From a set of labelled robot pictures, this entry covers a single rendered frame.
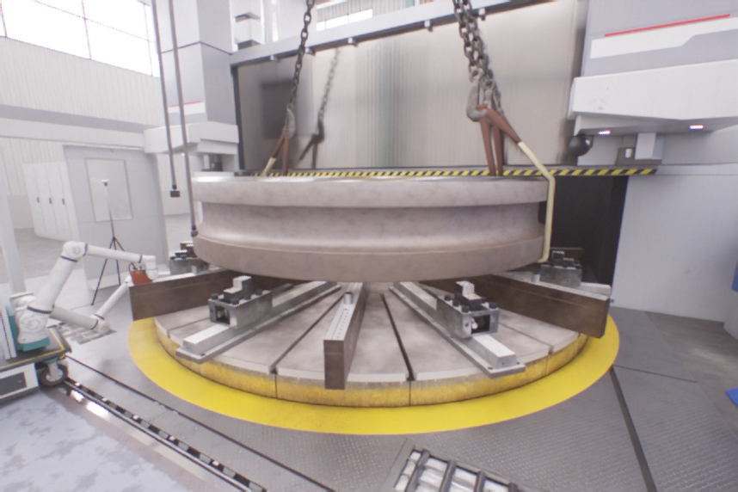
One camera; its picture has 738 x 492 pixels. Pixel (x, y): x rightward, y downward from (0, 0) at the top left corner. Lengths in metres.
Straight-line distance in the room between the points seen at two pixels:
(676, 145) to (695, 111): 1.01
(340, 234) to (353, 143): 3.50
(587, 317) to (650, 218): 2.25
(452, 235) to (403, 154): 2.90
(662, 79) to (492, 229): 1.71
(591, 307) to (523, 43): 3.67
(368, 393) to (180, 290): 2.44
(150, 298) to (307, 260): 1.87
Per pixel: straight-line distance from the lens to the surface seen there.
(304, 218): 3.13
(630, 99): 3.64
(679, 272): 5.84
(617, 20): 4.22
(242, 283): 3.30
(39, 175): 13.67
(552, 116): 5.50
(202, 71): 6.72
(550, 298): 3.84
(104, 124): 6.97
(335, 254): 2.93
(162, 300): 4.24
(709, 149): 4.74
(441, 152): 5.67
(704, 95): 3.73
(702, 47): 4.23
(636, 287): 5.80
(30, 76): 18.10
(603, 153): 4.56
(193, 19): 7.00
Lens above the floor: 1.74
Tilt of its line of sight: 11 degrees down
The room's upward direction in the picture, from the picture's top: straight up
